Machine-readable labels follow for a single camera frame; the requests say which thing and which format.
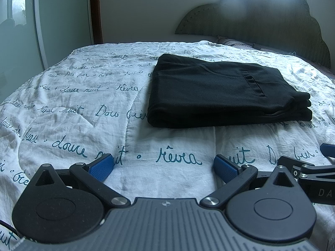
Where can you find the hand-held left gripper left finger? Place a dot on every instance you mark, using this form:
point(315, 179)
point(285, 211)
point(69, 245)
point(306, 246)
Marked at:
point(102, 166)

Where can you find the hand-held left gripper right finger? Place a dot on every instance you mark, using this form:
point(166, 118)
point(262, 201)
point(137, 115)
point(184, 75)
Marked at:
point(225, 167)

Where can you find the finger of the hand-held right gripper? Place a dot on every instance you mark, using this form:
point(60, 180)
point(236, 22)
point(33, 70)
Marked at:
point(295, 163)
point(328, 150)

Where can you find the black pants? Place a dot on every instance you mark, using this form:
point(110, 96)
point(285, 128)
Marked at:
point(209, 91)

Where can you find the white blanket with script print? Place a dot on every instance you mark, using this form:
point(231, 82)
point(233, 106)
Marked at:
point(78, 96)

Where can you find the brown striped pillow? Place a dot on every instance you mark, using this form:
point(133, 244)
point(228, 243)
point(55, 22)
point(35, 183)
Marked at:
point(243, 43)

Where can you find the dark scalloped headboard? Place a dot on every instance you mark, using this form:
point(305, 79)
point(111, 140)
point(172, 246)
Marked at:
point(288, 26)

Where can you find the frosted glass sliding door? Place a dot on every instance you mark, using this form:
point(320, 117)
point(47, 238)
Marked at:
point(21, 47)

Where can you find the brown wooden door frame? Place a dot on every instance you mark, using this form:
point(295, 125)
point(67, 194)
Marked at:
point(96, 10)

